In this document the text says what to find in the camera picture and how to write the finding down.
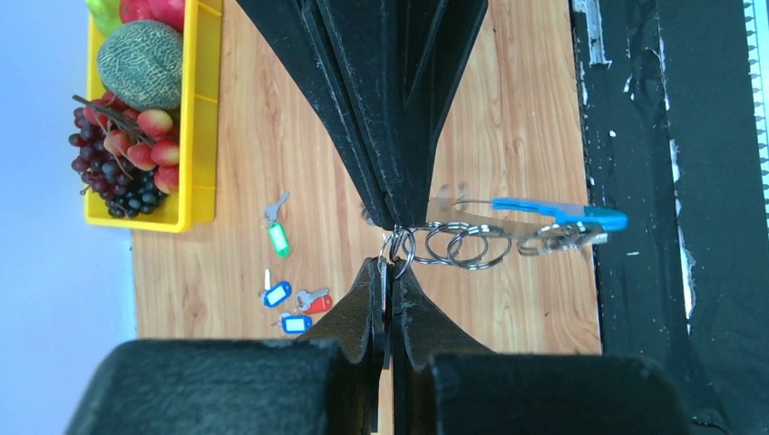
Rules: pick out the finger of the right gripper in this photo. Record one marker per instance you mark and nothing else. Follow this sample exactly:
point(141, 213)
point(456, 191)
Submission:
point(425, 46)
point(298, 37)

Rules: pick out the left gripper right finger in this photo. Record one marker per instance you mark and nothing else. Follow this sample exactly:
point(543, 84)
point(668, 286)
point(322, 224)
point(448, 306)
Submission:
point(446, 382)

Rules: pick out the cantaloupe melon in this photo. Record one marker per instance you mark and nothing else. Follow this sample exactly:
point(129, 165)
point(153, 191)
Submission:
point(141, 63)

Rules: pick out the metal key organizer blue handle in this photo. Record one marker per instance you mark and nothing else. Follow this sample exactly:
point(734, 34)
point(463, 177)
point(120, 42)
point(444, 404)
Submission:
point(476, 234)

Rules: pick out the red head key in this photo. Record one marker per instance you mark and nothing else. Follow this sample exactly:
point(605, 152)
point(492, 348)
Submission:
point(318, 302)

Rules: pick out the red apple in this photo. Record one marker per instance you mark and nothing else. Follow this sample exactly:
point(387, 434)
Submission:
point(169, 12)
point(135, 10)

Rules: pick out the yellow plastic bin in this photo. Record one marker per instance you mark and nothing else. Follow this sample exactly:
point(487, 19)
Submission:
point(195, 202)

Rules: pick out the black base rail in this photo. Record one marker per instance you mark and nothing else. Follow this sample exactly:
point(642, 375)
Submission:
point(674, 113)

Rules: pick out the red apple lower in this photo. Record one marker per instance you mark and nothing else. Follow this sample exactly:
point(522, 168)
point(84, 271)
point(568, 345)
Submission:
point(169, 12)

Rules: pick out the green apple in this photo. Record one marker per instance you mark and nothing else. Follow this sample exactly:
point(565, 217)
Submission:
point(105, 15)

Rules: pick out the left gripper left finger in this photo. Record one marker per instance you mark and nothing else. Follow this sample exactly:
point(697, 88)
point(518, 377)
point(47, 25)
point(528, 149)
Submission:
point(325, 381)

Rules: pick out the blue key tag left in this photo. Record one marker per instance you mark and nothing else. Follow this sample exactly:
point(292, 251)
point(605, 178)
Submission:
point(293, 324)

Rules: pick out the red apple upper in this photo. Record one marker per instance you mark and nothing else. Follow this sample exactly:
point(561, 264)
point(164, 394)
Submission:
point(135, 10)

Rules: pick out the cherry cluster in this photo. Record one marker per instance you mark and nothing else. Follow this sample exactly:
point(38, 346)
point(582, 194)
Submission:
point(148, 139)

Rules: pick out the dark grape bunch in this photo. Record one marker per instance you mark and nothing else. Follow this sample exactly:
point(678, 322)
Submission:
point(105, 169)

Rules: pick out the green key tag with key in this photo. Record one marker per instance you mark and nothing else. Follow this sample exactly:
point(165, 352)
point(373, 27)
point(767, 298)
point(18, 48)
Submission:
point(276, 232)

